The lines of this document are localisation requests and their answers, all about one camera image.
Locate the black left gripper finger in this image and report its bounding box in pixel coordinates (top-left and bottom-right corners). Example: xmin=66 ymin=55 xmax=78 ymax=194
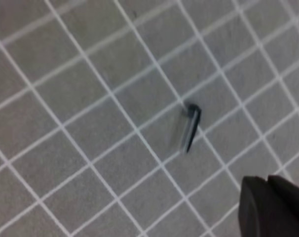
xmin=238 ymin=175 xmax=299 ymax=237

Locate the clear black pen cap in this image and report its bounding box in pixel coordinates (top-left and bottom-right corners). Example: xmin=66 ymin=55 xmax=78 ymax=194
xmin=169 ymin=101 xmax=202 ymax=154

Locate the grey grid tablecloth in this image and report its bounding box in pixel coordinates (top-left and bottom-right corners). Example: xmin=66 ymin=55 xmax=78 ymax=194
xmin=0 ymin=0 xmax=299 ymax=237

